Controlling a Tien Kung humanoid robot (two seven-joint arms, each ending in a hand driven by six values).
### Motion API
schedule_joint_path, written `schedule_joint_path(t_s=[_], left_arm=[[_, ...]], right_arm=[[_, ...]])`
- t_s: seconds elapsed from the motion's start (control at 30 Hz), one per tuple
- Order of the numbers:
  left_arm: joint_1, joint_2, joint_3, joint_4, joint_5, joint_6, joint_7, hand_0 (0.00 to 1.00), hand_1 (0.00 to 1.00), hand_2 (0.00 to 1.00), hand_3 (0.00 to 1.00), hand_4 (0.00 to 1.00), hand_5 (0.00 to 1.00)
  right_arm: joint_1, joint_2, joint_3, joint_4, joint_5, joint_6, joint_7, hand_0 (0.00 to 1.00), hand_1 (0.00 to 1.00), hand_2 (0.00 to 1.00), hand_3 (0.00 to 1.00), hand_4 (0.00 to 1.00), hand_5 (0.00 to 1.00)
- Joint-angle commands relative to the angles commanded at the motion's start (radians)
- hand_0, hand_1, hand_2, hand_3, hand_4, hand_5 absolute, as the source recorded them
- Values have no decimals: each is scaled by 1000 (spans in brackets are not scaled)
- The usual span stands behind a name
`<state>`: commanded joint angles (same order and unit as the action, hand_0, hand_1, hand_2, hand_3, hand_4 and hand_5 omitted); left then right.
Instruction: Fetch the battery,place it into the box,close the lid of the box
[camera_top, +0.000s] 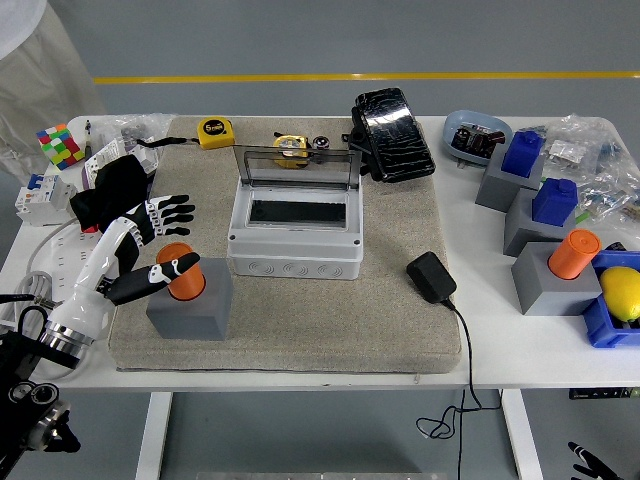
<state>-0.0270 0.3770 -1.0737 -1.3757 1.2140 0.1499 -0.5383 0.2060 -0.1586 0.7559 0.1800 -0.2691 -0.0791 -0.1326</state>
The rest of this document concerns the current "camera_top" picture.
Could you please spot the small white breaker module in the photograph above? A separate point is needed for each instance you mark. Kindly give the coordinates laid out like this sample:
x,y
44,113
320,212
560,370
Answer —
x,y
147,160

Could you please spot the white and purple card package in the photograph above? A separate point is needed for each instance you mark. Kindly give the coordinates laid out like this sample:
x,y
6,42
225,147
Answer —
x,y
97,165

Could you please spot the thin screwdriver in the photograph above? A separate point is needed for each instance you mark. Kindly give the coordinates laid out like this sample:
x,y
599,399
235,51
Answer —
x,y
88,140

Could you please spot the large colourful puzzle cube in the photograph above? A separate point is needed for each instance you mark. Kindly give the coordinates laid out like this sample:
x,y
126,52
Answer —
x,y
60,147

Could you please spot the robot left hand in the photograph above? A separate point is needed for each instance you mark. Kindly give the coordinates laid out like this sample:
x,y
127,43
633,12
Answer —
x,y
95,280

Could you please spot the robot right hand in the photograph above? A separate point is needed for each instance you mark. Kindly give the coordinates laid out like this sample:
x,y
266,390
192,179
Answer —
x,y
595,467

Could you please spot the large clear bag of parts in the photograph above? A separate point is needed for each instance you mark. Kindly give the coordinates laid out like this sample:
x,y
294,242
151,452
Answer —
x,y
610,170

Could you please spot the clear bag of grey parts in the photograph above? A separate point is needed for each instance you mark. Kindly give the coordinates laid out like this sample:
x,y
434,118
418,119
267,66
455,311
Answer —
x,y
130,127

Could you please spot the black table control panel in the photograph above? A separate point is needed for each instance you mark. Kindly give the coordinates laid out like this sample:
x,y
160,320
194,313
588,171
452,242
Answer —
x,y
600,393

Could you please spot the small black capacitor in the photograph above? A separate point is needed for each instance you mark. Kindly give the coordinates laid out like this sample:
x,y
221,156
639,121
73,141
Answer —
x,y
321,142

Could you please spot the blue plastic bin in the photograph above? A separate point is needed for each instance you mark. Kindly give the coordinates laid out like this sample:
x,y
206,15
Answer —
x,y
602,330

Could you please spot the black cloth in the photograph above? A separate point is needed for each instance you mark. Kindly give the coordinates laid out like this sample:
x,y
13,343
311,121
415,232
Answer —
x,y
115,190

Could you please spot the dark electronic parts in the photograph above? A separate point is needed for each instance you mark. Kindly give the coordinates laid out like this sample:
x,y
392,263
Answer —
x,y
475,140

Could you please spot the light blue bowl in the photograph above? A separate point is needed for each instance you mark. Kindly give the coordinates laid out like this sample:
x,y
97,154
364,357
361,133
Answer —
x,y
455,125

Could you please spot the orange cylinder battery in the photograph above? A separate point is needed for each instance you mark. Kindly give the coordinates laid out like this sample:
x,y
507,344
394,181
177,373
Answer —
x,y
572,255
187,287

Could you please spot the small bag of white parts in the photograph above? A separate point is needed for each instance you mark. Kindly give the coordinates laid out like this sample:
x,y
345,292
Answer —
x,y
565,150

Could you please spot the white table leg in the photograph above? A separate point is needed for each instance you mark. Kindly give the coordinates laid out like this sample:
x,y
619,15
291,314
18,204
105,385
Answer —
x,y
152,435
522,435

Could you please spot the yellow lemon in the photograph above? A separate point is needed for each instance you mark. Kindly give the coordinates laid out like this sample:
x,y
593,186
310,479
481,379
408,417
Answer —
x,y
620,292

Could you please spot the white power strip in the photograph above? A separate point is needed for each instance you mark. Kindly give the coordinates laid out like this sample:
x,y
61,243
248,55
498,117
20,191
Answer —
x,y
70,260

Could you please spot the smoky transparent box lid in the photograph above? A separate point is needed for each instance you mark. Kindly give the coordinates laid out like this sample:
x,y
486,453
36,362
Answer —
x,y
300,172

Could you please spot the black power adapter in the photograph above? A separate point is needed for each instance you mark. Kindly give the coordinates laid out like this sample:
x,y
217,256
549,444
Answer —
x,y
431,277

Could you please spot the grey plastic junction box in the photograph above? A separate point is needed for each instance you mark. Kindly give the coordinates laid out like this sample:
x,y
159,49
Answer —
x,y
300,265

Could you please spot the person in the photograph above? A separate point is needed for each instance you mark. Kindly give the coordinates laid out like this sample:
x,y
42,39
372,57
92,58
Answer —
x,y
40,75

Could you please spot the blue battery block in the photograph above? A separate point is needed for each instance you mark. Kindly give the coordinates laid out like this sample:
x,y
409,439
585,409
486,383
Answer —
x,y
522,152
552,200

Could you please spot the white circuit breaker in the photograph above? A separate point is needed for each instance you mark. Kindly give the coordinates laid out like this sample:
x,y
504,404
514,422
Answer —
x,y
45,200

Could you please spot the grey holder block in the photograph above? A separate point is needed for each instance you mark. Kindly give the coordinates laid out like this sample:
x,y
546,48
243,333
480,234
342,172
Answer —
x,y
522,235
495,190
545,295

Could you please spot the grey block with round hole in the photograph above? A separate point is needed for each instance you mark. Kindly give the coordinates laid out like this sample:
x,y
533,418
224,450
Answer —
x,y
200,320

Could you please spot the grey-brown mat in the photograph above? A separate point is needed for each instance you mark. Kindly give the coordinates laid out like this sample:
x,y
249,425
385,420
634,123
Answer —
x,y
300,325

